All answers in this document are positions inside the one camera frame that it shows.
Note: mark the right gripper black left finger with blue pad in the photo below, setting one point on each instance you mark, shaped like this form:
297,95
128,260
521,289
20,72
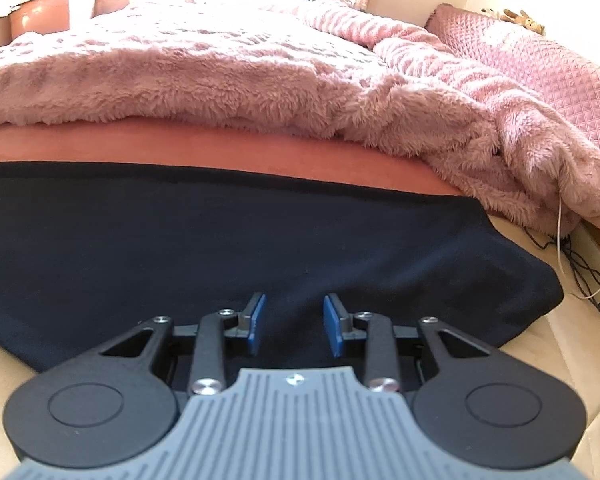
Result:
119,399

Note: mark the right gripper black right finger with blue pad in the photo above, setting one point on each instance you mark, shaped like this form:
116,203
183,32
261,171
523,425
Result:
474,401

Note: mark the dark navy pants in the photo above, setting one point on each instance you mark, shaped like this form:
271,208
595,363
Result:
88,251

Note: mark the salmon pink bed sheet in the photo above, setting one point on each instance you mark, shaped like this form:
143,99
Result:
165,143

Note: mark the pink quilted headboard cushion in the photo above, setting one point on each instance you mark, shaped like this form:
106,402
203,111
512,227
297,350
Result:
564,80

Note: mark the pink fluffy blanket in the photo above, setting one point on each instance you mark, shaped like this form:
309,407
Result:
315,69

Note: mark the brown plush toy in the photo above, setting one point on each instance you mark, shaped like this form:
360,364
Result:
522,19

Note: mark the brown round basin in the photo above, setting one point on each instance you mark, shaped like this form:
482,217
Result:
41,16

